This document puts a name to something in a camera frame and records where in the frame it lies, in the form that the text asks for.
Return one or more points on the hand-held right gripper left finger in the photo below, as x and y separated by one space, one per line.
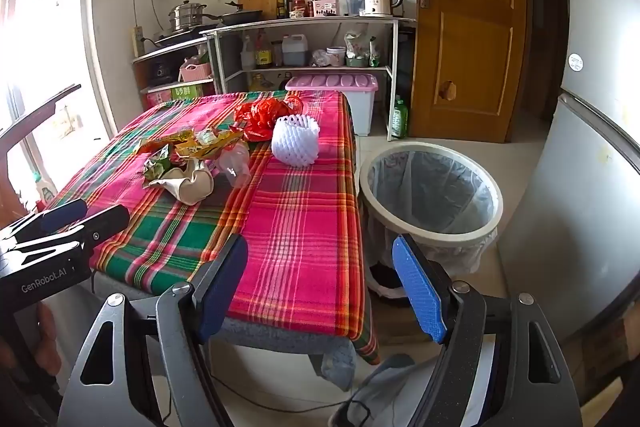
225 289

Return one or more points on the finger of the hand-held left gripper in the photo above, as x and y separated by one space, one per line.
107 224
62 216

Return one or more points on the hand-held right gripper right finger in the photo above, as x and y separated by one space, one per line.
420 292

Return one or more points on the white round trash bin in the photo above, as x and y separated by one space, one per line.
440 237

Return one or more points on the beige paper bag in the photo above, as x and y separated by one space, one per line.
192 189

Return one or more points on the person's left hand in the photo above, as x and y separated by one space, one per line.
47 337

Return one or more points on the clear plastic bin liner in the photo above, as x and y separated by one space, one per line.
435 187

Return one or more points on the red green plaid tablecloth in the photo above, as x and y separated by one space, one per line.
300 207

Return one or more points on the clear plastic cup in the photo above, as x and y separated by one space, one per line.
235 167

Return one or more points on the pink cardboard box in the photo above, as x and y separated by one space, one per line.
159 98

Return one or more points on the green cardboard box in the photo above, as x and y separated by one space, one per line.
185 92

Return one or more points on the black rice cooker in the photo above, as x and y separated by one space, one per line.
161 74

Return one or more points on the white foam fruit net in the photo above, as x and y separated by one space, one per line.
295 142

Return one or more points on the green plastic bottle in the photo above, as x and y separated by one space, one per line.
399 119

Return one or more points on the pink plastic basket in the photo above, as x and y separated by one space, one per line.
196 73

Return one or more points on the red plastic bag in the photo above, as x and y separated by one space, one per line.
260 117

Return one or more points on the low white shelf rack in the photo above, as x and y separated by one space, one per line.
165 51

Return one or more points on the grey refrigerator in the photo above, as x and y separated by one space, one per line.
575 182

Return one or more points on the white storage box pink lid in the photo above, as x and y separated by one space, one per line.
362 107

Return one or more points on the clear plastic wrapper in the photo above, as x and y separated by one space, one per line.
294 104

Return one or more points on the black induction cooker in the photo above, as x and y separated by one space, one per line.
177 39

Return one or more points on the yellow cooking oil bottle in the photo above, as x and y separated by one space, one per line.
260 84

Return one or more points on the white plastic bottle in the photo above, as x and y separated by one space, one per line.
248 56

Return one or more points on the steel steamer pot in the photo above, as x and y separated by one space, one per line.
186 18

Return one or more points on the yellow label oil bottle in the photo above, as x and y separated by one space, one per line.
263 54

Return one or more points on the green bowl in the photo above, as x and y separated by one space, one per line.
357 62

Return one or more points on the green white packet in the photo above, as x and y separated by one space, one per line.
375 53

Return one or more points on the dark liquid plastic jug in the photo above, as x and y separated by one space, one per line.
295 52

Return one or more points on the black frying pan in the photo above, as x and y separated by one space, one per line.
242 16

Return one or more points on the white plastic tub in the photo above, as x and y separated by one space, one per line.
336 57

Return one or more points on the crumpled clear plastic bag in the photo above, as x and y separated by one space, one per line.
320 58

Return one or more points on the white snack bag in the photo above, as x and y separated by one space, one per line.
356 44

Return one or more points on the wooden door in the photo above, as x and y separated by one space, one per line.
465 32

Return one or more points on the tall white shelf rack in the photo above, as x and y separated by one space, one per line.
300 23

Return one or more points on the round white sticker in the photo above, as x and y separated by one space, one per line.
576 62

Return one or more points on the dark sauce bottle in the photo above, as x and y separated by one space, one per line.
280 7

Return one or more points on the dark green oil bottle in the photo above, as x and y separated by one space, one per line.
288 4

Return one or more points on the red jar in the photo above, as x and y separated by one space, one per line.
300 8

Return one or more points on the clear plastic jug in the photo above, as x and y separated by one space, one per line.
353 3

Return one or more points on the pink utensil holder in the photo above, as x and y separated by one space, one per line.
326 7

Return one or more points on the wall power strip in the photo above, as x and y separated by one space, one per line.
138 41

